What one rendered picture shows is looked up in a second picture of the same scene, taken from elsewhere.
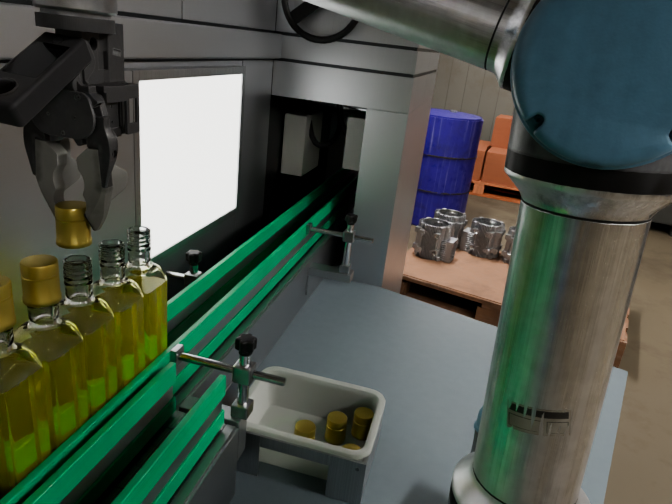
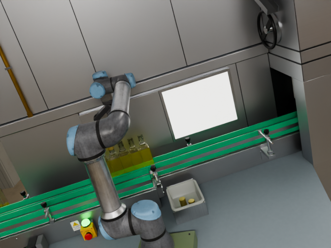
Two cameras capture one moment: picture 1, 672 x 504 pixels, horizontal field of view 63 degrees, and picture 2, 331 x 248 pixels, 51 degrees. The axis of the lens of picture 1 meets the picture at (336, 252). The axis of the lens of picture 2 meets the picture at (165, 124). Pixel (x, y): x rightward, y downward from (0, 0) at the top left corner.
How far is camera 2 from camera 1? 1.60 m
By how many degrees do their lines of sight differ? 69
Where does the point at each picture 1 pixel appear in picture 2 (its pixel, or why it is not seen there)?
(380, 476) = (191, 222)
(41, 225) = (133, 130)
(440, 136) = not seen: outside the picture
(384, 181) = (303, 113)
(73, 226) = not seen: hidden behind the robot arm
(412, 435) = (215, 219)
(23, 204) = not seen: hidden behind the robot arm
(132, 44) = (158, 83)
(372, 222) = (304, 132)
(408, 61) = (298, 57)
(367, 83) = (290, 66)
